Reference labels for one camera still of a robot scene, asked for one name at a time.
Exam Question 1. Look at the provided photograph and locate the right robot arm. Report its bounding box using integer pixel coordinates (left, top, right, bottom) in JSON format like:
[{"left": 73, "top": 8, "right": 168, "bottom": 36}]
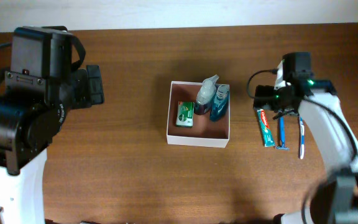
[{"left": 250, "top": 52, "right": 358, "bottom": 223}]

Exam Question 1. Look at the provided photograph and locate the blue disposable razor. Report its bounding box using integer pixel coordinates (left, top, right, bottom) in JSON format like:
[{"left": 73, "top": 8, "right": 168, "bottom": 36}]
[{"left": 275, "top": 117, "right": 289, "bottom": 151}]

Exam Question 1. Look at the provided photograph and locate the clear foaming soap pump bottle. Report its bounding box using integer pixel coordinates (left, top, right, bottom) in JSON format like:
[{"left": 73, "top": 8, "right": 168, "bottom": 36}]
[{"left": 195, "top": 75, "right": 219, "bottom": 115}]

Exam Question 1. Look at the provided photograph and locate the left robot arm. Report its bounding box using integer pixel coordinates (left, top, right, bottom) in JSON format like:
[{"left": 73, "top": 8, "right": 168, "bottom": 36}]
[{"left": 0, "top": 26, "right": 104, "bottom": 223}]

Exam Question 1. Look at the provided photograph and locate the teal mouthwash bottle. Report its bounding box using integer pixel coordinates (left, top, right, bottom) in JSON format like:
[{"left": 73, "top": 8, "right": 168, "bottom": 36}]
[{"left": 209, "top": 85, "right": 230, "bottom": 121}]

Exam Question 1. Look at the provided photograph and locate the blue white toothbrush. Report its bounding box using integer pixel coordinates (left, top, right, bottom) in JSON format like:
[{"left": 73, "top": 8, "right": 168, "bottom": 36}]
[{"left": 299, "top": 116, "right": 305, "bottom": 159}]

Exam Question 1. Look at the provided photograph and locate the white open cardboard box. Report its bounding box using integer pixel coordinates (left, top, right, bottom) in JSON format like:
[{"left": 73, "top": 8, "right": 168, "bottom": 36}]
[{"left": 166, "top": 81, "right": 231, "bottom": 148}]

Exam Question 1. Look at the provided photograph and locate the green red toothpaste tube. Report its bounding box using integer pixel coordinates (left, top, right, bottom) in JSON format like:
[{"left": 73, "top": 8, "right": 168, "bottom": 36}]
[{"left": 257, "top": 109, "right": 275, "bottom": 147}]

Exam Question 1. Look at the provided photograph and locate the green white soap box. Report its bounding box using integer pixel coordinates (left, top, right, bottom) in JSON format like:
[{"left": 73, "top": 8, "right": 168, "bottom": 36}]
[{"left": 175, "top": 101, "right": 195, "bottom": 128}]

